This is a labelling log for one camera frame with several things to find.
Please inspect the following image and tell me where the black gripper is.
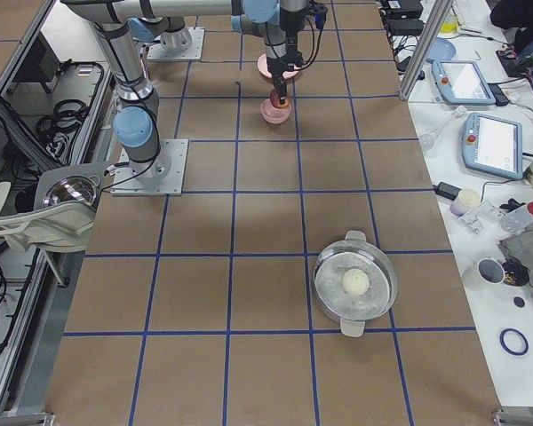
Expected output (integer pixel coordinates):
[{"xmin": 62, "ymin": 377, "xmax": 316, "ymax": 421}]
[{"xmin": 266, "ymin": 51, "xmax": 305, "ymax": 107}]

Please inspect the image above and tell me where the red apple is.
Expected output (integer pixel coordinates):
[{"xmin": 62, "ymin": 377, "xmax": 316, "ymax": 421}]
[{"xmin": 269, "ymin": 89, "xmax": 290, "ymax": 109}]

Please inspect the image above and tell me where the pink bowl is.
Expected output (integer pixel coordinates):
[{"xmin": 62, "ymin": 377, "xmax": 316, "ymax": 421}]
[{"xmin": 260, "ymin": 99, "xmax": 292, "ymax": 124}]

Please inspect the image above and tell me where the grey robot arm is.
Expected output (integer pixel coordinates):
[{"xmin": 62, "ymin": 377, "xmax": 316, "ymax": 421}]
[
  {"xmin": 117, "ymin": 1, "xmax": 317, "ymax": 109},
  {"xmin": 64, "ymin": 1, "xmax": 251, "ymax": 196}
]

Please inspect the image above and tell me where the pink plate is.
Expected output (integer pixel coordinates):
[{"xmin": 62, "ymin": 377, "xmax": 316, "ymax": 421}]
[{"xmin": 257, "ymin": 53, "xmax": 300, "ymax": 80}]

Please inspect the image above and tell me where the far teach pendant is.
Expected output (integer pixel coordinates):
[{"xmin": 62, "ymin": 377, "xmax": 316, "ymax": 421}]
[{"xmin": 431, "ymin": 60, "xmax": 496, "ymax": 106}]

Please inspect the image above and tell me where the teach pendant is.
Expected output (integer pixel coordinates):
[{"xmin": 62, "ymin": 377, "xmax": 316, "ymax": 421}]
[
  {"xmin": 431, "ymin": 60, "xmax": 496, "ymax": 106},
  {"xmin": 461, "ymin": 113, "xmax": 523, "ymax": 180}
]

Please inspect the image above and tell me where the black power adapter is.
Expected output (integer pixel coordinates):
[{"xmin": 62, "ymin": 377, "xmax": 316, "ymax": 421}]
[{"xmin": 433, "ymin": 182, "xmax": 461, "ymax": 201}]

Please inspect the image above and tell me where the glass pot lid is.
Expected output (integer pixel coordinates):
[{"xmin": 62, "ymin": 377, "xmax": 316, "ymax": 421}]
[{"xmin": 311, "ymin": 230, "xmax": 398, "ymax": 337}]

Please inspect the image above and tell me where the white steamed bun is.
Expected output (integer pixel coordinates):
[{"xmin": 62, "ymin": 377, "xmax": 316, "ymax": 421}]
[{"xmin": 341, "ymin": 268, "xmax": 370, "ymax": 296}]

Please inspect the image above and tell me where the near teach pendant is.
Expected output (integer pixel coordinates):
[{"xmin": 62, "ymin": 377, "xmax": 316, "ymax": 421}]
[{"xmin": 461, "ymin": 113, "xmax": 523, "ymax": 180}]

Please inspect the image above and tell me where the open white rice cooker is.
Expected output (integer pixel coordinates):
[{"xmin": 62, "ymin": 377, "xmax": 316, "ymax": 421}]
[{"xmin": 0, "ymin": 162, "xmax": 108, "ymax": 253}]

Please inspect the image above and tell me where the white mug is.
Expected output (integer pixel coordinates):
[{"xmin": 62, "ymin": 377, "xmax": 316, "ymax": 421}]
[{"xmin": 473, "ymin": 257, "xmax": 505, "ymax": 285}]

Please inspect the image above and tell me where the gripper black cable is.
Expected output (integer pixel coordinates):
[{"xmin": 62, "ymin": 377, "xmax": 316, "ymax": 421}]
[{"xmin": 288, "ymin": 0, "xmax": 330, "ymax": 72}]

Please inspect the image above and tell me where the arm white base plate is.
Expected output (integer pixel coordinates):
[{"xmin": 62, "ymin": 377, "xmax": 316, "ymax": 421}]
[
  {"xmin": 146, "ymin": 27, "xmax": 205, "ymax": 62},
  {"xmin": 109, "ymin": 139, "xmax": 188, "ymax": 196}
]

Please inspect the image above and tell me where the aluminium frame post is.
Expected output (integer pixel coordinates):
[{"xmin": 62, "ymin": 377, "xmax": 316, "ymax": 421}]
[{"xmin": 398, "ymin": 0, "xmax": 452, "ymax": 101}]

